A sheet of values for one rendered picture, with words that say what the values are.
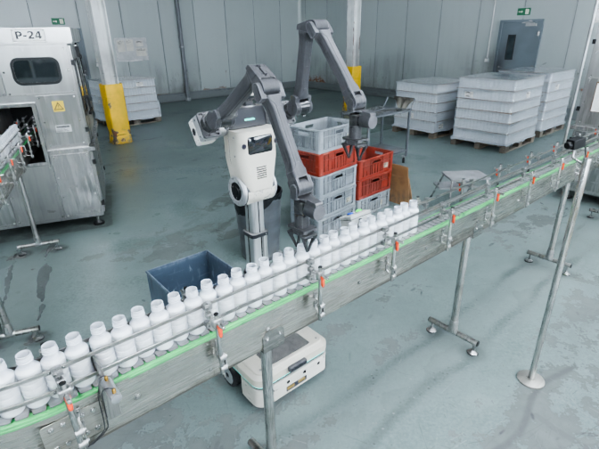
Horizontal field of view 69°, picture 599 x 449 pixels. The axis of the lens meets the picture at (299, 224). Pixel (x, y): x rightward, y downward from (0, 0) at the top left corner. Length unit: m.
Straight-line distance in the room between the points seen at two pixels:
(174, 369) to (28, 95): 3.83
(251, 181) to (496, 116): 6.35
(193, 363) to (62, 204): 3.86
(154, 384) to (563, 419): 2.17
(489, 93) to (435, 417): 6.27
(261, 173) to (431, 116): 6.84
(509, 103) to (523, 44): 4.35
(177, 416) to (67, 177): 3.12
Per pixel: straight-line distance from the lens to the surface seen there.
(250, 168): 2.14
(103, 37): 9.19
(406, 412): 2.67
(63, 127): 4.98
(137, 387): 1.50
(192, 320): 1.50
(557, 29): 11.99
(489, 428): 2.71
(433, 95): 8.76
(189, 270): 2.18
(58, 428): 1.47
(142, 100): 11.08
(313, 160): 4.12
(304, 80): 2.16
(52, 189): 5.15
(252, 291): 1.58
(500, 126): 8.09
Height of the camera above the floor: 1.92
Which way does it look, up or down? 24 degrees down
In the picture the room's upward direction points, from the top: 1 degrees counter-clockwise
